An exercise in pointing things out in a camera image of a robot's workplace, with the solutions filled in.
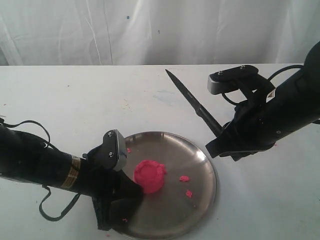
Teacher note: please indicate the pink clay lump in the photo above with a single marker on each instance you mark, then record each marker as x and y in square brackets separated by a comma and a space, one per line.
[150, 175]

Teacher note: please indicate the white backdrop curtain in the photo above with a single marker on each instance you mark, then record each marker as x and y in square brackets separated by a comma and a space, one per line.
[157, 32]

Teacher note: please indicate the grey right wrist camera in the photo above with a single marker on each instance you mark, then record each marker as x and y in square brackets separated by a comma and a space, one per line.
[229, 80]

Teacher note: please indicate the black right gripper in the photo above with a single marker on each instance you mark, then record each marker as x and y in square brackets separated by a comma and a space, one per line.
[256, 127]

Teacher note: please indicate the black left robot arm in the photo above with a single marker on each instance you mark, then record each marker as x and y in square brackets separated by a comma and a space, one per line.
[28, 158]

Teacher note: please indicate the black kitchen knife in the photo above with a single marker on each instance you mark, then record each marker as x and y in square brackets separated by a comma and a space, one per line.
[199, 109]

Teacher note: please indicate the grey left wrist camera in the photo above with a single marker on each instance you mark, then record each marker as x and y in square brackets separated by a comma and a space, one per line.
[114, 151]

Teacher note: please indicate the round steel plate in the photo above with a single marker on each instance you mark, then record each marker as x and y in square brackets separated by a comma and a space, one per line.
[169, 213]

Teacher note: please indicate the pink crumb lower right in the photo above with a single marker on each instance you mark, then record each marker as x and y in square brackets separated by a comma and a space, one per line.
[189, 194]

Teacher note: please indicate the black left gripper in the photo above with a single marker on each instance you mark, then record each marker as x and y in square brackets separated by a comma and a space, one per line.
[115, 197]

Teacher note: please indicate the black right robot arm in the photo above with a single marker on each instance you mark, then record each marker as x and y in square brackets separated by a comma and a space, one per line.
[300, 93]

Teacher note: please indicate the pink crumb near knife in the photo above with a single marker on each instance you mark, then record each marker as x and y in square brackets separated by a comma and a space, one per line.
[184, 178]

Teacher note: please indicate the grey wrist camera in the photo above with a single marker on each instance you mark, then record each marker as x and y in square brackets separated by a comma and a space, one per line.
[229, 80]
[114, 151]

